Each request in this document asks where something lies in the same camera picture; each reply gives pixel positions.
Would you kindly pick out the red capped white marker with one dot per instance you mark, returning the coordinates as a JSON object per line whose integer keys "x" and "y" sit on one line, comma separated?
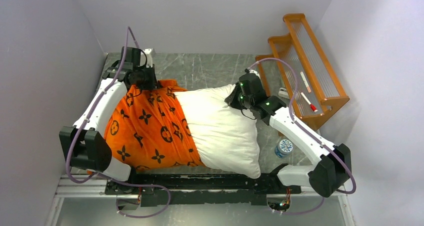
{"x": 311, "y": 105}

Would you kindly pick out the blue capped plastic bottle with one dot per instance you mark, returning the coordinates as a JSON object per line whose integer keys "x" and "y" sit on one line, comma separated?
{"x": 283, "y": 148}

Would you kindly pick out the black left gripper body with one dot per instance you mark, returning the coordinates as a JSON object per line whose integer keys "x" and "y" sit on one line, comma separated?
{"x": 144, "y": 77}

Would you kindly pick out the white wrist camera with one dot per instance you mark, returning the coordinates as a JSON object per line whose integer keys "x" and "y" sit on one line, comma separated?
{"x": 254, "y": 72}
{"x": 148, "y": 57}

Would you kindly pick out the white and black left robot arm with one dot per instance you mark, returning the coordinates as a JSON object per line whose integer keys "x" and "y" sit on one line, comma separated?
{"x": 83, "y": 144}

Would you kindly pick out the small white box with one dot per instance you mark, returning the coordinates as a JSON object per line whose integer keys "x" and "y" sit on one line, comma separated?
{"x": 282, "y": 92}

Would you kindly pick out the white pink test strip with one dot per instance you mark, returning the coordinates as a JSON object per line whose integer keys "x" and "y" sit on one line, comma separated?
{"x": 305, "y": 81}

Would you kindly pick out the orange wooden shelf rack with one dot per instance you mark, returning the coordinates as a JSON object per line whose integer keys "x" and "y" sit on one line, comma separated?
{"x": 306, "y": 72}

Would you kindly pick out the white pillow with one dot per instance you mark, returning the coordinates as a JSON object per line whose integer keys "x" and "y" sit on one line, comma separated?
{"x": 225, "y": 137}

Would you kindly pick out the orange patterned pillowcase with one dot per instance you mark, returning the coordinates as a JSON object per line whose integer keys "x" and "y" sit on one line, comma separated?
{"x": 148, "y": 129}

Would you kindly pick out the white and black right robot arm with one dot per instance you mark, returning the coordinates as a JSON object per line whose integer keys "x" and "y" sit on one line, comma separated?
{"x": 331, "y": 165}

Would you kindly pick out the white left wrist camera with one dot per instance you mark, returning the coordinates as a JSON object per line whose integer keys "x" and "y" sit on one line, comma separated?
{"x": 148, "y": 57}

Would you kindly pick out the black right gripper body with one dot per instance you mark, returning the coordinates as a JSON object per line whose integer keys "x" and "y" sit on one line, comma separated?
{"x": 246, "y": 99}

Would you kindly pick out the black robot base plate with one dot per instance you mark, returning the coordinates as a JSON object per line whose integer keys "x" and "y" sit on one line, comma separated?
{"x": 160, "y": 189}

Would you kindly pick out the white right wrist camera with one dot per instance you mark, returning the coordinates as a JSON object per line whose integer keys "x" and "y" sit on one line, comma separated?
{"x": 254, "y": 72}

